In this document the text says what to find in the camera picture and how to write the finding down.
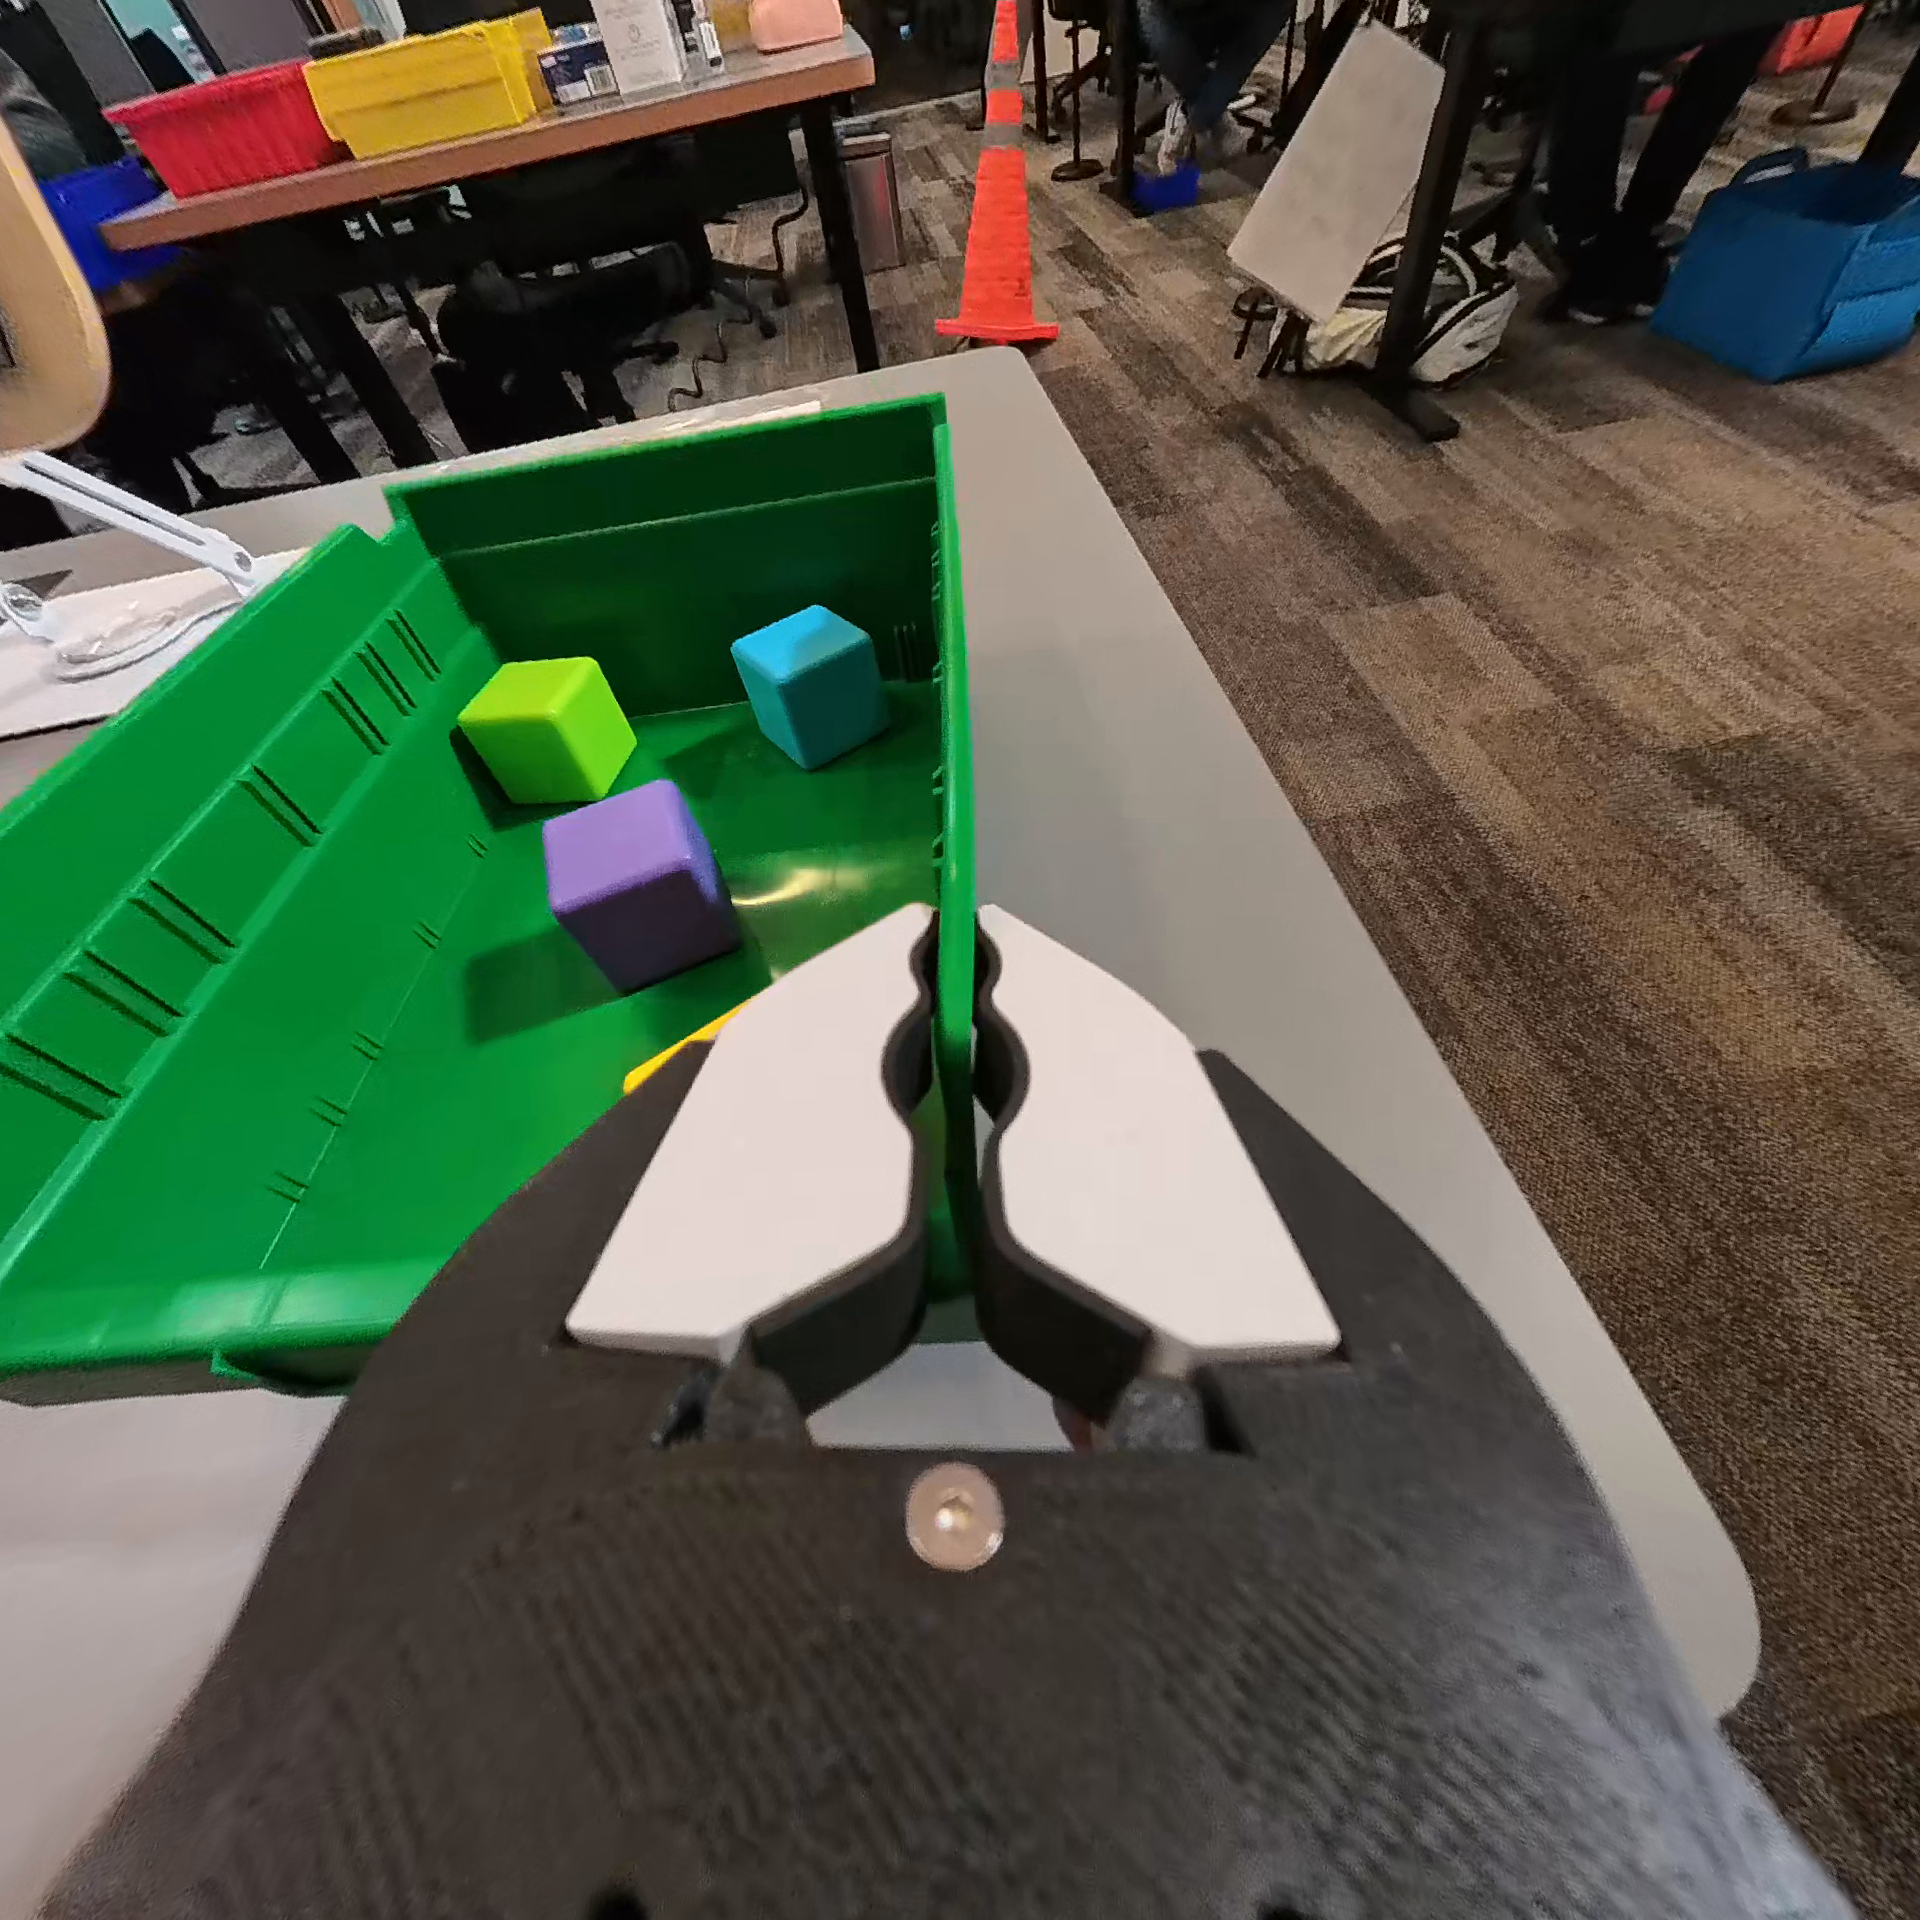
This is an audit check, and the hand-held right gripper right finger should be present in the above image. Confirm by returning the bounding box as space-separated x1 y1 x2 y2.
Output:
967 902 1344 1425

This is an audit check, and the white black backpack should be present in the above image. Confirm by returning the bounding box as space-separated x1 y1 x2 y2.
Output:
1259 240 1519 392

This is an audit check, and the green plastic bin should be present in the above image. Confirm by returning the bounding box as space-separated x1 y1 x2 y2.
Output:
0 392 981 1403

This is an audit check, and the red plastic bin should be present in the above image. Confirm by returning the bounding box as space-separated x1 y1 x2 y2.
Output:
104 58 350 197

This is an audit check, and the blue bag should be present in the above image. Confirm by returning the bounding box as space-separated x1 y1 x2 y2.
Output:
1650 145 1920 384

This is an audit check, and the white monitor stand base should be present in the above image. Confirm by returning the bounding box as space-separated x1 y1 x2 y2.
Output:
0 449 309 736

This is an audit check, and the yellow plastic bin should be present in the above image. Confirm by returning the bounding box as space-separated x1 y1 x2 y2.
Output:
303 6 554 160

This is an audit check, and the black office chair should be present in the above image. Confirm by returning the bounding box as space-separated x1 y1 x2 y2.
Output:
435 246 693 437

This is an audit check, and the grey panel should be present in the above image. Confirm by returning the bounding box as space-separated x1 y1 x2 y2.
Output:
1228 17 1448 325

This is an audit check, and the silver trash can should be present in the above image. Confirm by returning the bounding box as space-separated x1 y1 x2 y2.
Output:
837 127 906 274

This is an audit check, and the black frame standing desk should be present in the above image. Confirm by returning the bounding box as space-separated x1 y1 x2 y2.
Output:
1365 0 1920 442

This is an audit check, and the wooden side desk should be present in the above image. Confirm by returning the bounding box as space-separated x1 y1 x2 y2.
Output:
96 23 886 465

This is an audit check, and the purple magnetic cube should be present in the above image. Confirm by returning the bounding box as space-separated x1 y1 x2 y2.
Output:
543 779 740 993

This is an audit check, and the yellow magnetic cube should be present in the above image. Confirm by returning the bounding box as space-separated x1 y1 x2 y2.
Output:
622 1005 746 1097

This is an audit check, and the lime green magnetic cube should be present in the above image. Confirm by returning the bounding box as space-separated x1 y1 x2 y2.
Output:
458 656 640 805

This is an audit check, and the blue magnetic cube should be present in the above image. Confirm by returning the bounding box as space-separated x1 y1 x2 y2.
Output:
728 602 892 770

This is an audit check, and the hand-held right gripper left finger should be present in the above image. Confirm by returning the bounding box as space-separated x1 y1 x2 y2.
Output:
565 902 940 1418

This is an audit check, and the orange traffic cone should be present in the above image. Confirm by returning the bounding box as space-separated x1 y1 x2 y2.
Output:
935 0 1060 346

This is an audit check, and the blue plastic crate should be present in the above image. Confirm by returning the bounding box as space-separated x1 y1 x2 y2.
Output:
36 157 174 294

